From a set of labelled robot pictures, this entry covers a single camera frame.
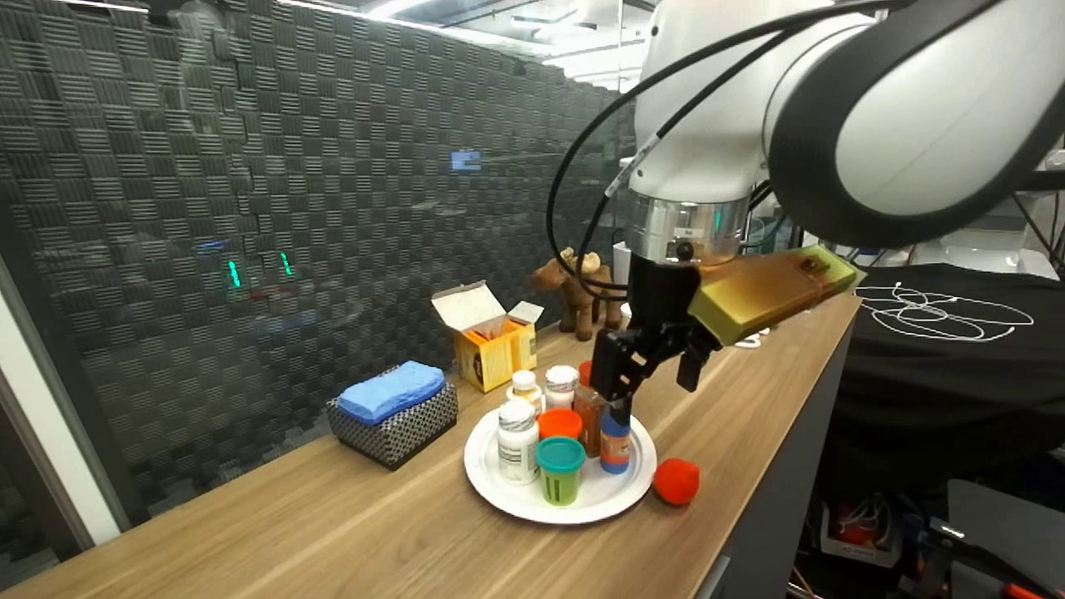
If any orange lid spice jar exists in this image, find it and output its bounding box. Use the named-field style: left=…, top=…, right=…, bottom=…
left=568, top=359, right=612, bottom=458

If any small blue top bottle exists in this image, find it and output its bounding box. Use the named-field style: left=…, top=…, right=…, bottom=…
left=594, top=407, right=636, bottom=477

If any brown moose plush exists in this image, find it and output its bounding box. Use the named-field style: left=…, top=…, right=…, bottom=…
left=528, top=247, right=628, bottom=342

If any thin white cable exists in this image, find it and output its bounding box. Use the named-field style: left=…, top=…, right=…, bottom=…
left=856, top=275, right=1037, bottom=347

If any yellow cardboard box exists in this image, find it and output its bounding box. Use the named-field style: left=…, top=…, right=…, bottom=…
left=428, top=281, right=546, bottom=395

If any white paper plate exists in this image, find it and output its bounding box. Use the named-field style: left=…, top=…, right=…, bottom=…
left=464, top=401, right=663, bottom=530

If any gold wrist camera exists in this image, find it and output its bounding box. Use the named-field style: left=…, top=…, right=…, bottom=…
left=687, top=244, right=864, bottom=349

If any orange lid yellow dough can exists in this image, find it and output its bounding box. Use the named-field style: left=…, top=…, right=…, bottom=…
left=537, top=407, right=589, bottom=443

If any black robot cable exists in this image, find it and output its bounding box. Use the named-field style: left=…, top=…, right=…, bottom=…
left=542, top=0, right=893, bottom=303

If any blue sponge cloth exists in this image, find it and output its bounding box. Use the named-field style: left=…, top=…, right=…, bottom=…
left=333, top=357, right=448, bottom=425

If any teal lid dough can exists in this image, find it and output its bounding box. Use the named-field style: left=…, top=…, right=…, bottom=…
left=533, top=435, right=589, bottom=508

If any black draped table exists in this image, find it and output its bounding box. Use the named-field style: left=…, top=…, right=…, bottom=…
left=827, top=261, right=1065, bottom=527

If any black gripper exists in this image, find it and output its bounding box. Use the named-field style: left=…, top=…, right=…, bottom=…
left=587, top=256, right=724, bottom=430

